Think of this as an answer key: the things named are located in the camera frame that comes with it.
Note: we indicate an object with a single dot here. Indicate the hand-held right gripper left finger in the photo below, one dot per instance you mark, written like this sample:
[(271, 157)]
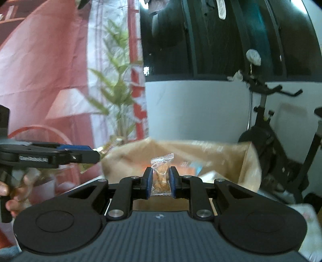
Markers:
[(148, 182)]

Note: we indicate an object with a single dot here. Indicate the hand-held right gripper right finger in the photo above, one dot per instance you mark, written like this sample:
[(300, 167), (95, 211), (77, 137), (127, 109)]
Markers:
[(173, 182)]

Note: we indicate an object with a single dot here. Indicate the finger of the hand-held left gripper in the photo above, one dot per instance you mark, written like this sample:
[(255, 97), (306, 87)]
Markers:
[(63, 159), (75, 148)]

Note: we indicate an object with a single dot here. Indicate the small clear brown snack packet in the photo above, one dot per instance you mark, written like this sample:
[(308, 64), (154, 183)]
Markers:
[(161, 176)]

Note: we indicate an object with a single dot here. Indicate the taped cardboard box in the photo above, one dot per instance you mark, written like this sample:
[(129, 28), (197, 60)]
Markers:
[(221, 156)]

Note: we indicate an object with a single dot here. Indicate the person's left hand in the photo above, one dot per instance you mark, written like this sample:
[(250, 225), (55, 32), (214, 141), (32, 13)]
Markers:
[(20, 199)]

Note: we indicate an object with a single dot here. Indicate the green leafy plant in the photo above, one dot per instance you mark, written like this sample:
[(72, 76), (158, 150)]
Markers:
[(120, 88)]

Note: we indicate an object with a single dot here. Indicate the red and white curtain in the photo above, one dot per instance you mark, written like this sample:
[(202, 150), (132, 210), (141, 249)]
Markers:
[(50, 63)]

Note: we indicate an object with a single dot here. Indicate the black exercise bike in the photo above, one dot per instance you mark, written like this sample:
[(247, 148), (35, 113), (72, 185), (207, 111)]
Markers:
[(264, 151)]

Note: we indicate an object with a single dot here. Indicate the dark window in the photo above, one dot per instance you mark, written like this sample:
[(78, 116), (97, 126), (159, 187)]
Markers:
[(213, 37)]

